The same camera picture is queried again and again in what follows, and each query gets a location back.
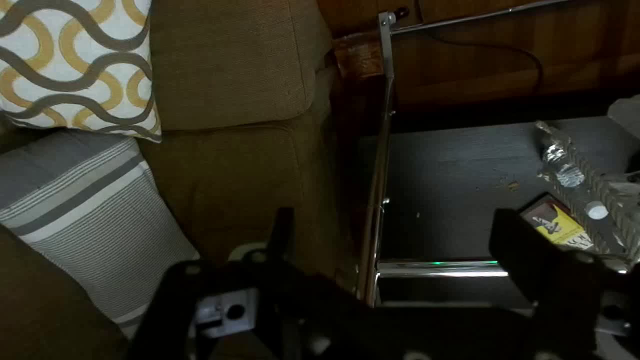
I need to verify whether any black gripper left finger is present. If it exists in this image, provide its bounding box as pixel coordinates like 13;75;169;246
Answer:
263;206;298;282

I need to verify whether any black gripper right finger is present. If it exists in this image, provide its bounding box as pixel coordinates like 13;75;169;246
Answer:
489;206;556;317

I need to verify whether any black low table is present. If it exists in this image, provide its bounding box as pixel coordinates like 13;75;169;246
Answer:
356;114;640;268

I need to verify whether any clear plastic water bottle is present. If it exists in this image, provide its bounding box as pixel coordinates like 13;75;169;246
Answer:
532;118;640;277

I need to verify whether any grey metal pole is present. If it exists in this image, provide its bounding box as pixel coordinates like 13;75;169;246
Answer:
356;0;568;311

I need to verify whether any brown fabric sofa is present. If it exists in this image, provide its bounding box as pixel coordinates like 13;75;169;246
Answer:
0;0;356;360

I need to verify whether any grey striped pillow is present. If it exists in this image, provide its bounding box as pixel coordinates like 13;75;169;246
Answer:
0;128;203;338

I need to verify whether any white gold wave-pattern pillow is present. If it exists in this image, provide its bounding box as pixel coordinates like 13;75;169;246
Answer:
0;0;164;144

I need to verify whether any thin black cable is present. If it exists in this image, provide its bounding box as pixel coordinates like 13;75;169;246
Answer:
427;30;546;97

